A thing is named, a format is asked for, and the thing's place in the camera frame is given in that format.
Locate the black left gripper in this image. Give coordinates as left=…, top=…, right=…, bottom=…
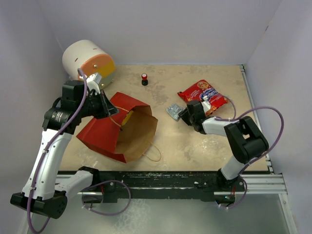
left=78, top=89, right=119, bottom=119

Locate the yellow m&m packet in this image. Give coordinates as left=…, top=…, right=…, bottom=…
left=121, top=110, right=134, bottom=126

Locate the silver foil snack packet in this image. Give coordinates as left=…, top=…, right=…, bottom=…
left=166, top=103, right=184, bottom=121

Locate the red candy bag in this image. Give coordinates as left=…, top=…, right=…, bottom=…
left=177, top=79, right=229, bottom=116

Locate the red paper bag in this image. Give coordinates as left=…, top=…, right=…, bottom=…
left=77, top=92, right=158, bottom=163

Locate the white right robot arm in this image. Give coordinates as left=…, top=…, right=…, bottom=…
left=178, top=100, right=269, bottom=191

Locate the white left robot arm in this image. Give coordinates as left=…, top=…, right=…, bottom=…
left=10, top=80, right=118, bottom=219

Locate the red black stamp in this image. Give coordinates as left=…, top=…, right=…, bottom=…
left=141, top=73, right=148, bottom=86

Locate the white cylindrical toy drum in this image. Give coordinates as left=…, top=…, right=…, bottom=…
left=62, top=39, right=116, bottom=88

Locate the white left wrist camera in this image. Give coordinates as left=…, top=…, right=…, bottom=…
left=86, top=73, right=102, bottom=95

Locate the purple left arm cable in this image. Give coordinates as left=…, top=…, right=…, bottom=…
left=26, top=68, right=88, bottom=234

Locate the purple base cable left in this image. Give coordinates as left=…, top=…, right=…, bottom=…
left=81, top=179, right=132, bottom=216

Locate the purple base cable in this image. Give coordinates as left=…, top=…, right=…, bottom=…
left=81, top=179, right=132, bottom=216
left=218, top=179, right=248, bottom=210

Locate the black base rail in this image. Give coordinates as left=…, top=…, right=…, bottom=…
left=72, top=170, right=246, bottom=204

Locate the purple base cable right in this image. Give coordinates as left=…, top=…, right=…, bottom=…
left=218, top=179, right=248, bottom=210

